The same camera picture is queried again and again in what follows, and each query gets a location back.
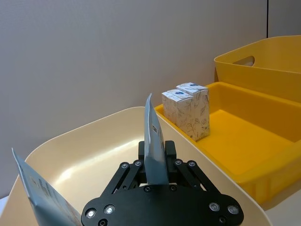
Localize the cream plastic tub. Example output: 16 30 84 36
0 106 271 226

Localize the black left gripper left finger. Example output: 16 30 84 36
100 141 148 195

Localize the yellow plastic tub with handle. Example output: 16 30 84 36
214 35 301 103

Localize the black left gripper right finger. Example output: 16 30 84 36
165 140 221 194

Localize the shallow yellow plastic crate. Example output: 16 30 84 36
154 81 301 211

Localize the white leaf-print carton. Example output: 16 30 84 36
175 81 211 141
161 89 198 142

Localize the blue-grey foil pouch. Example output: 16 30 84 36
11 147 83 226
143 93 170 187

